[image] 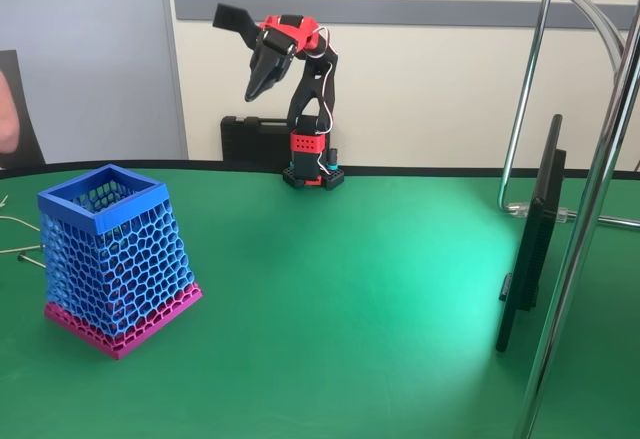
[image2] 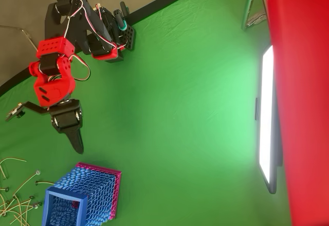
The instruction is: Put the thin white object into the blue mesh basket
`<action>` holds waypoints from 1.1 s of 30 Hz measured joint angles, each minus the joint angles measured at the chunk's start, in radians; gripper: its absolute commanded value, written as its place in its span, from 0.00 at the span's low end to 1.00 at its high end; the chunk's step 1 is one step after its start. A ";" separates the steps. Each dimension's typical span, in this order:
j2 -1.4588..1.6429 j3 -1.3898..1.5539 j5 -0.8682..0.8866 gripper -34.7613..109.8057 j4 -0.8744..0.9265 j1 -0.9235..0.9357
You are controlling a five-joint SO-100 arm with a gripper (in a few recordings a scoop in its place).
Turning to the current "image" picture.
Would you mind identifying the chrome tube stand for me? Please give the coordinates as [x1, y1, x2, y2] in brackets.
[497, 0, 640, 439]

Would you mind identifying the blue and pink mesh basket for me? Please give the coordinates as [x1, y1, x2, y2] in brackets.
[37, 163, 205, 361]

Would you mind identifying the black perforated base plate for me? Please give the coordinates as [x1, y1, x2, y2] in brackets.
[282, 163, 347, 191]

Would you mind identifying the green table cloth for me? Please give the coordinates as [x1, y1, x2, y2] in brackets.
[0, 158, 640, 439]

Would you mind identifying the grey wall rail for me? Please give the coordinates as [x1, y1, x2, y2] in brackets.
[173, 0, 640, 30]

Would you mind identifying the person's bare forearm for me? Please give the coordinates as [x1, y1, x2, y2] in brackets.
[0, 71, 22, 155]

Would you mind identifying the black plastic case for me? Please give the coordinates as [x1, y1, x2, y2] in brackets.
[221, 115, 294, 163]

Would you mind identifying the black chair back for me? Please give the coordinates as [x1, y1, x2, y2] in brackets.
[0, 49, 46, 170]

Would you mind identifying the thin bent white wire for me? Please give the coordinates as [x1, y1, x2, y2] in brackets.
[0, 214, 42, 234]

